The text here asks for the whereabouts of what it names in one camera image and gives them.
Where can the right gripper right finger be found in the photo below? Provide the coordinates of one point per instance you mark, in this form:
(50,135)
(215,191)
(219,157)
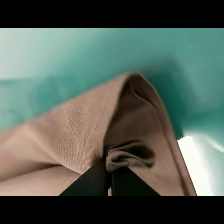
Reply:
(133,185)

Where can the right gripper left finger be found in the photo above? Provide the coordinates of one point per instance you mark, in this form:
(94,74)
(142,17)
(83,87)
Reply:
(90,182)

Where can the beige shirt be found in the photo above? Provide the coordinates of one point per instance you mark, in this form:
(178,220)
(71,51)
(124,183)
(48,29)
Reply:
(73,133)

